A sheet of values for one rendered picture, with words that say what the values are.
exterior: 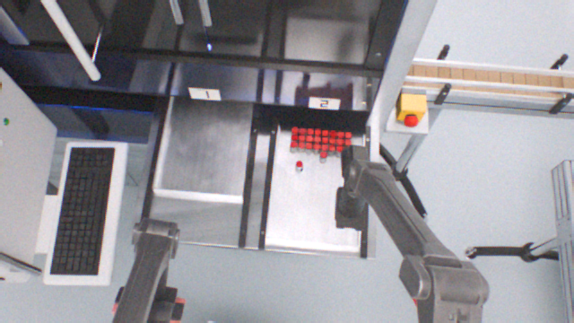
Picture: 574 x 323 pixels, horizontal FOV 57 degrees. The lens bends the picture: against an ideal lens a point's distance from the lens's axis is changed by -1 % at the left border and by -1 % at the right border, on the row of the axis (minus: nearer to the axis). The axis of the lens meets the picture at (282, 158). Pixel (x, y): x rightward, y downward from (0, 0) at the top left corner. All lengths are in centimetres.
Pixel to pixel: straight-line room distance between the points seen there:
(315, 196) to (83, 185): 70
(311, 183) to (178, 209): 39
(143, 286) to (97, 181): 84
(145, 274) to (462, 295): 50
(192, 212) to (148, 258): 61
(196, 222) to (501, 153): 167
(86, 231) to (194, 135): 42
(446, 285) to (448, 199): 182
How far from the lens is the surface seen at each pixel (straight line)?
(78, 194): 172
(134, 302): 89
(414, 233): 87
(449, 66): 173
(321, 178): 157
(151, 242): 100
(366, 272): 242
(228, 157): 160
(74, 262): 167
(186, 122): 166
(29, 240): 170
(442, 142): 269
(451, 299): 79
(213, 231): 154
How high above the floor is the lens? 236
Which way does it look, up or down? 68 degrees down
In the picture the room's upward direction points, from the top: straight up
